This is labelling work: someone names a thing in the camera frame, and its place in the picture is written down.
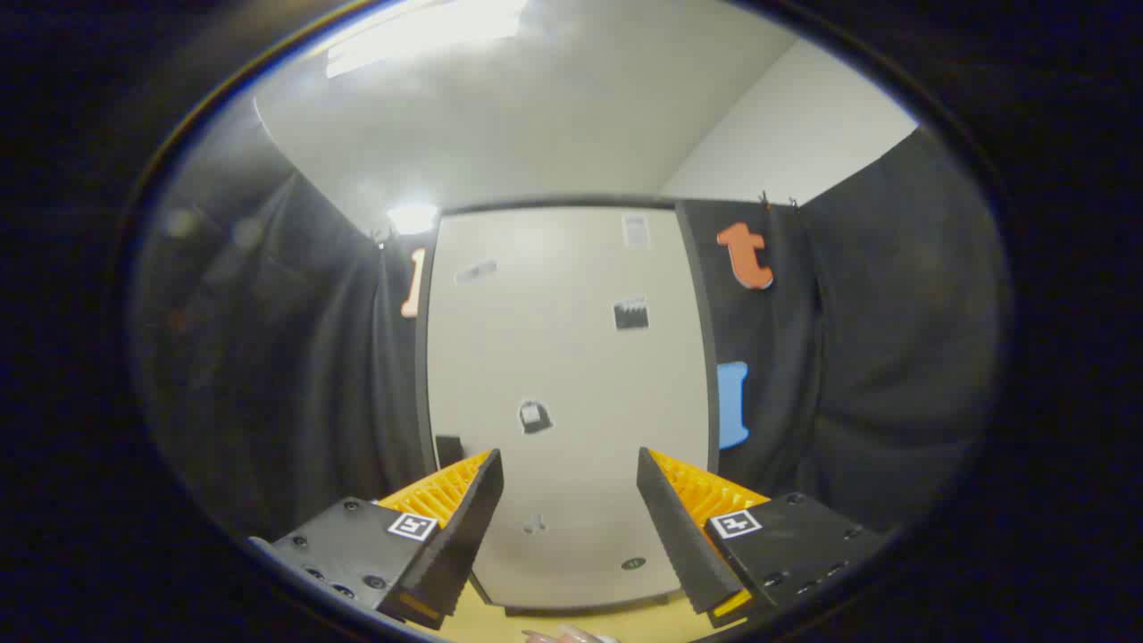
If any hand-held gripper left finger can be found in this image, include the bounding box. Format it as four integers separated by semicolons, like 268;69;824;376
248;448;505;630

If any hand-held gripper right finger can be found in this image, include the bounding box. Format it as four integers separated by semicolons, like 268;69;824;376
636;447;896;629

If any grey shoe cabinet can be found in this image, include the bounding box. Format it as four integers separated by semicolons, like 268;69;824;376
415;198;722;619

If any white shoe cabinet door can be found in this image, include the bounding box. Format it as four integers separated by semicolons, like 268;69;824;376
427;207;715;613

